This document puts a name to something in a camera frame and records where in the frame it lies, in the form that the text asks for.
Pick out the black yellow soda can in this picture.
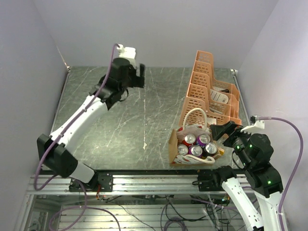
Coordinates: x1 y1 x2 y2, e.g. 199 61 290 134
205 142 218 156

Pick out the aluminium mounting rail frame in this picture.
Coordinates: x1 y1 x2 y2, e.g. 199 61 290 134
26 173 256 195

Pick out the white label packet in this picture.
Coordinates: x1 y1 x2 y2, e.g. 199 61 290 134
210 89 229 104

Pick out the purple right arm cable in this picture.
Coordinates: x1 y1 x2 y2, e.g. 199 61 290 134
263 116 304 217

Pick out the watermelon print canvas bag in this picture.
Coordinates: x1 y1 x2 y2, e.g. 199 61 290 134
168 108 225 166

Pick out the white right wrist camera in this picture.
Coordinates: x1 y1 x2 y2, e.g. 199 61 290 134
241 115 265 134

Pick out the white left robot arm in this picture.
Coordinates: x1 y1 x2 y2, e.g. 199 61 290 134
37 58 145 191

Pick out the peach plastic file organizer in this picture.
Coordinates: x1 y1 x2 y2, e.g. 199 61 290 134
179 51 242 126

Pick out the white paper card box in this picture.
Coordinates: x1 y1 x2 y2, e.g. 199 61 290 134
206 117 217 126

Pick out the red cola can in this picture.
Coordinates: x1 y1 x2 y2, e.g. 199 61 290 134
182 134 196 147

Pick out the purple Fanta can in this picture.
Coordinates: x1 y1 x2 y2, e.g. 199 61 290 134
196 134 211 147

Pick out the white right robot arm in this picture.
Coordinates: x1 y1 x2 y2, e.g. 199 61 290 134
210 120 284 231

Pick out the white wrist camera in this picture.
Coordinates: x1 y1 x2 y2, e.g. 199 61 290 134
241 115 265 134
116 44 136 60

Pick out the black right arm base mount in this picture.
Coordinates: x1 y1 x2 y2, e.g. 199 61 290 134
192 166 237 192

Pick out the silver top soda can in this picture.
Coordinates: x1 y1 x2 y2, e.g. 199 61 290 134
178 144 189 155

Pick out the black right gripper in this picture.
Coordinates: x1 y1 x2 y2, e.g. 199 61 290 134
210 120 256 168

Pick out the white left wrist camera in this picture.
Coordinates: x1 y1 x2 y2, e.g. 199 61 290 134
116 44 136 60

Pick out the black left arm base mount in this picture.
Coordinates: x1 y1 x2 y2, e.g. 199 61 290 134
69 173 114 192

